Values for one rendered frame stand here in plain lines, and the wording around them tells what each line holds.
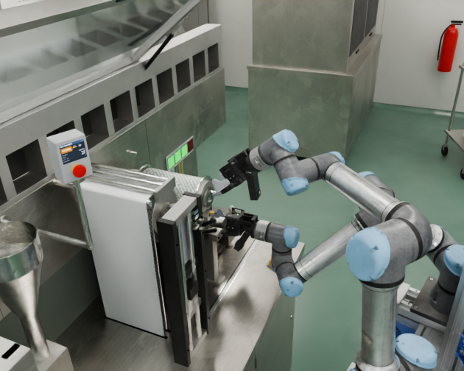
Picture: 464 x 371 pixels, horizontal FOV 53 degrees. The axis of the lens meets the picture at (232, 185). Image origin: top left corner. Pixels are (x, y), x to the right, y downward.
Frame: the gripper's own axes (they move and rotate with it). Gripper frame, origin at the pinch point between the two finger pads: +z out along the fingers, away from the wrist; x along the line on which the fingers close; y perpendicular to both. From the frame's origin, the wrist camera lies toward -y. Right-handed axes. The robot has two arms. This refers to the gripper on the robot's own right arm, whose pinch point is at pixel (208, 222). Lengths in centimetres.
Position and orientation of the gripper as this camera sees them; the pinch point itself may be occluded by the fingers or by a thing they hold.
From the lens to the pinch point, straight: 180.8
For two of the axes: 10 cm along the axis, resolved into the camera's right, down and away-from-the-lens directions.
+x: -4.0, 4.7, -7.9
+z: -9.2, -1.8, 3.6
